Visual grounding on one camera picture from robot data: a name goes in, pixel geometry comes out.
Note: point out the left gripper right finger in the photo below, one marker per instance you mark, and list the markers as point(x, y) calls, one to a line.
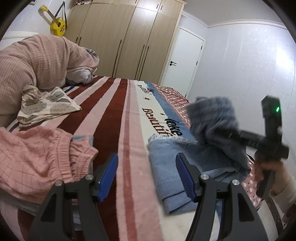
point(238, 218)

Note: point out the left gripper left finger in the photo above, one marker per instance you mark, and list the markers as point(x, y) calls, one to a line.
point(54, 219)

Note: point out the light blue denim pants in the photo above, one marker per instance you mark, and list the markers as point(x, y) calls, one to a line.
point(218, 157)

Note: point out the right forearm cream sleeve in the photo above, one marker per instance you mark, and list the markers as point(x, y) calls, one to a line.
point(286, 201)

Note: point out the right hand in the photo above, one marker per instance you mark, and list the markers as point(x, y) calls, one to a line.
point(282, 177)

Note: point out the pink checked pants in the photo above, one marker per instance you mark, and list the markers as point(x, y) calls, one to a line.
point(39, 159)

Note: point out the leaf pattern pillowcase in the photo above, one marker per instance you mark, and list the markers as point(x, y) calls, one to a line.
point(37, 106)

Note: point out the white door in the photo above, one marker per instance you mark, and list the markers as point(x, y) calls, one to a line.
point(183, 61)

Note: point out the striped pink bed blanket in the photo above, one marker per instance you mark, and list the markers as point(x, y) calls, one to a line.
point(121, 115)

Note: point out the pink ribbed duvet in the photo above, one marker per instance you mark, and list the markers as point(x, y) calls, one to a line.
point(45, 62)

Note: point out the beige wooden wardrobe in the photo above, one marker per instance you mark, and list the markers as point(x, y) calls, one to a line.
point(131, 38)

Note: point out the yellow guitar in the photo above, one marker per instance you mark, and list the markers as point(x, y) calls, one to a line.
point(58, 25)

